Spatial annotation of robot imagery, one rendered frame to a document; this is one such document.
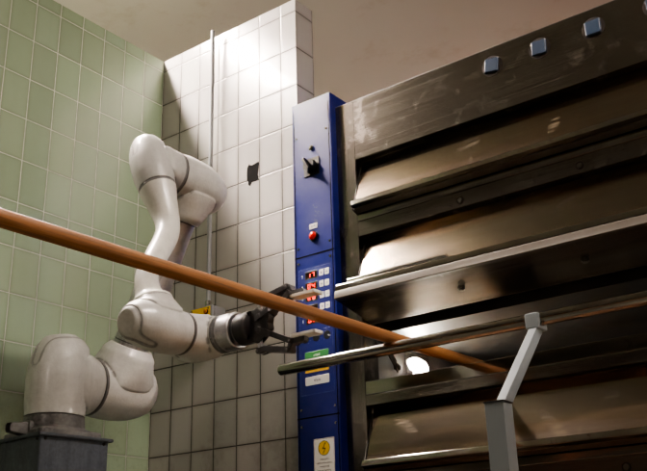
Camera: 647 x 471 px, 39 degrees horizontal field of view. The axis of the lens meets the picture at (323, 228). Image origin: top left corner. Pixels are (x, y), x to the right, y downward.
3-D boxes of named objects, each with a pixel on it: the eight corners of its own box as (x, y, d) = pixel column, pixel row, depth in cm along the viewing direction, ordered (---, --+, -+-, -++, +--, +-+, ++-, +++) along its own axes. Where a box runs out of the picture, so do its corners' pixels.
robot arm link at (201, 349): (238, 360, 218) (197, 352, 208) (191, 370, 227) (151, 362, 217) (237, 316, 222) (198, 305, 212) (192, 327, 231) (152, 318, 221)
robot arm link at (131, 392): (60, 405, 254) (120, 414, 271) (94, 425, 244) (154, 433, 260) (159, 145, 260) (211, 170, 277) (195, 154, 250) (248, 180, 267)
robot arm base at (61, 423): (-13, 439, 233) (-11, 417, 235) (62, 447, 248) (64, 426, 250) (27, 431, 222) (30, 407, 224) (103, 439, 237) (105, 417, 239)
